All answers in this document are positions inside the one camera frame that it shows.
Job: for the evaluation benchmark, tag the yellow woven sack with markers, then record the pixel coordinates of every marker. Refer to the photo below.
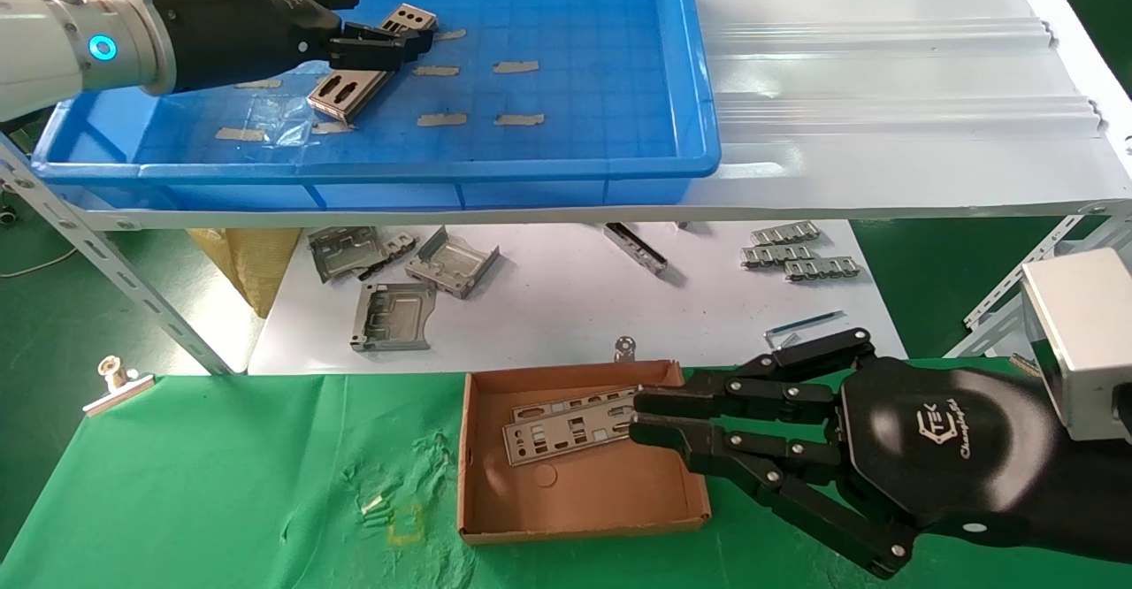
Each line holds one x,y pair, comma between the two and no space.
252,262

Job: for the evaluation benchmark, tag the grey stamped metal bracket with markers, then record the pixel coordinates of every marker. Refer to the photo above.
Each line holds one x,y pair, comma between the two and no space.
345,253

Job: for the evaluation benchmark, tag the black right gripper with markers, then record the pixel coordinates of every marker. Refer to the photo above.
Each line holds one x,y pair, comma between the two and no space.
955,447

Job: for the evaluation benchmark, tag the silver cloth clamp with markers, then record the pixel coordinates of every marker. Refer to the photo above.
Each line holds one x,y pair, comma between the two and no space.
1024,364
115,390

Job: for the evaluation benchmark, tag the thin teal metal rod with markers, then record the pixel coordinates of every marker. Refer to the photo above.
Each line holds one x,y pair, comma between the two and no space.
805,325

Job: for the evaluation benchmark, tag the white metal shelf rack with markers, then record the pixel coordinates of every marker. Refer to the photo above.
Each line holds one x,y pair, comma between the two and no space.
884,85

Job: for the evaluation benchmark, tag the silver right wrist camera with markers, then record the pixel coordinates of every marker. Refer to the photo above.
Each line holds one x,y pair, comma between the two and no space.
1079,341

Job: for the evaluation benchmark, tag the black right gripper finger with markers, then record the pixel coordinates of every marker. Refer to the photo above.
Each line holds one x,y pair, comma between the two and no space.
699,399

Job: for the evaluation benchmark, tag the grey embossed metal plate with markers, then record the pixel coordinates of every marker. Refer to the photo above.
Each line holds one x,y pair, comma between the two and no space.
393,315

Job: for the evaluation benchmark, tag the silver slotted connector strip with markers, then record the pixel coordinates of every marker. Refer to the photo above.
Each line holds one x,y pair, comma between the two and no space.
785,233
822,268
776,256

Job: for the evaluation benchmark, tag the narrow dark metal channel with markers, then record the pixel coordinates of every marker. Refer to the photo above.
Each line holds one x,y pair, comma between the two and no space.
637,248

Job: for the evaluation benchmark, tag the grey perforated angle post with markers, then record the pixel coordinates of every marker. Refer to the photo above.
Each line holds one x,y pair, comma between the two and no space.
1017,279
88,244

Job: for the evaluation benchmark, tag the silver perforated io shield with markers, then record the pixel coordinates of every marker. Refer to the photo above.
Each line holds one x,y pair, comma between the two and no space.
566,405
340,94
553,449

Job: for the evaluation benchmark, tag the small round metal fitting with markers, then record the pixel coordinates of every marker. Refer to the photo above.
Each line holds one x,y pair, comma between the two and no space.
624,348

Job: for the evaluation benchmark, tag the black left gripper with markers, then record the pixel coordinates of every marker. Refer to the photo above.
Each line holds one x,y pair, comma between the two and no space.
239,32

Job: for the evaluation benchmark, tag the green table cloth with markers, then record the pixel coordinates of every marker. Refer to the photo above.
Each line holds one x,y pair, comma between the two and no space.
221,483

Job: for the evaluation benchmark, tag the white paper scraps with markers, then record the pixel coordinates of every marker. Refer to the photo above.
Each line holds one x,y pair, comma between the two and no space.
373,508

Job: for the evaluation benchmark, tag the white board sheet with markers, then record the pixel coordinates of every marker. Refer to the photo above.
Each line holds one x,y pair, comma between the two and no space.
548,306

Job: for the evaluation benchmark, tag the beige tape strip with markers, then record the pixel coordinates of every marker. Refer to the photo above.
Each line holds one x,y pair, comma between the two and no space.
519,119
515,67
332,128
240,134
435,70
261,85
449,35
441,119

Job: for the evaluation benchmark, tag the blue plastic tray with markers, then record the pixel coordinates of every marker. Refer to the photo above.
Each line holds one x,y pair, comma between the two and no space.
575,85

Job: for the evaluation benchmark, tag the brown cardboard box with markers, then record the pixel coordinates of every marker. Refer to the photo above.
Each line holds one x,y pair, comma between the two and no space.
584,492

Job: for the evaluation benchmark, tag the grey folded metal tray part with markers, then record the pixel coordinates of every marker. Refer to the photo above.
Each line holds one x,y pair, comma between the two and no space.
455,263

